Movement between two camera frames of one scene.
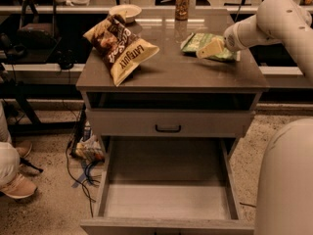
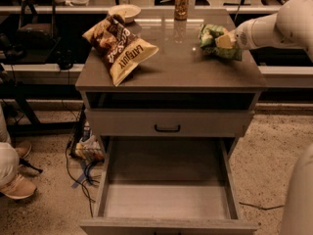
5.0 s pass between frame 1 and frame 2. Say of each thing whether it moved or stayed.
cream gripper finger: moved
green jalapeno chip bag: moved
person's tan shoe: stayed
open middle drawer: stayed
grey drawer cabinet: stayed
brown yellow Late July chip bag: stayed
